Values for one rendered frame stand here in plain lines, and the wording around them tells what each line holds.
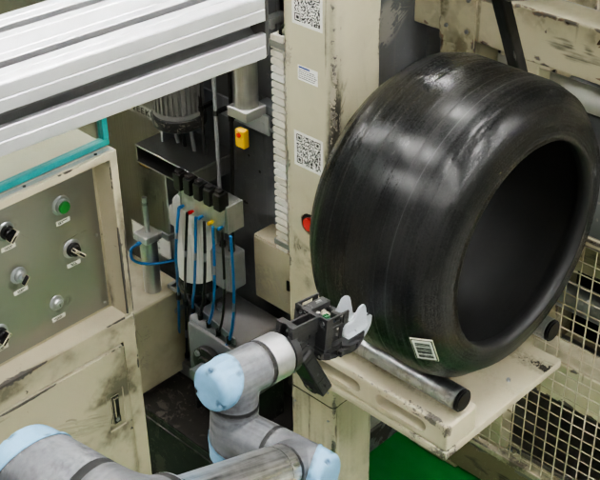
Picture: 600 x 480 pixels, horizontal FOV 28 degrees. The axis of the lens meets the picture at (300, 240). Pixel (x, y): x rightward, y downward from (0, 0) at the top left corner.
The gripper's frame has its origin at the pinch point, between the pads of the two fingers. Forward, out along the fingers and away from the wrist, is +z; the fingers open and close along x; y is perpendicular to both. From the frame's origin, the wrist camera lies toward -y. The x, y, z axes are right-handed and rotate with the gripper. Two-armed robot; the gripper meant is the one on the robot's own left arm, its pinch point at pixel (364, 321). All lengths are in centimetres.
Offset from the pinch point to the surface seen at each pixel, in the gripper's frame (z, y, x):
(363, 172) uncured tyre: 3.3, 24.1, 6.4
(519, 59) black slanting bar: 65, 27, 19
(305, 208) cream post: 20.0, 1.6, 33.4
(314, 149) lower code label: 18.1, 15.7, 30.6
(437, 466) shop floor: 88, -100, 37
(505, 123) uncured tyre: 18.7, 34.3, -9.1
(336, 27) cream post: 16, 41, 26
